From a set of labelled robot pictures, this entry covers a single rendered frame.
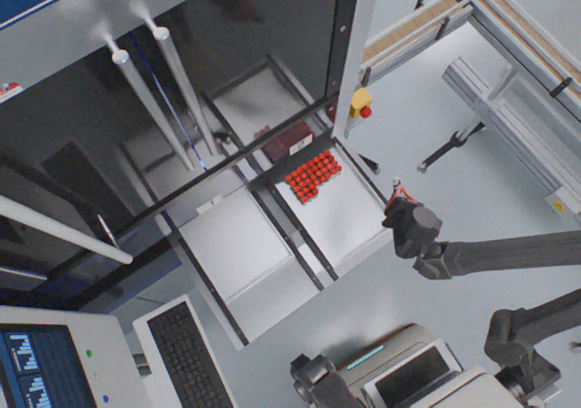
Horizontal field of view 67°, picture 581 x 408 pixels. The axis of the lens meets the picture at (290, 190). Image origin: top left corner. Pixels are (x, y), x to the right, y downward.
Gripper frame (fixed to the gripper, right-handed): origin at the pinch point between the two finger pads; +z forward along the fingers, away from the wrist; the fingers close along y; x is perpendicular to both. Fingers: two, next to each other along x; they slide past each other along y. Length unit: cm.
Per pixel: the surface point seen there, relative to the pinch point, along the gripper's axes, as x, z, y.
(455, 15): -23, 85, 19
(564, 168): -94, 64, -13
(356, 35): 24.4, 16.4, 26.7
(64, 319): 70, -31, -47
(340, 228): 0.7, 12.9, -33.9
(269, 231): 22.4, 10.7, -42.5
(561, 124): -129, 125, -23
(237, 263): 30, 1, -50
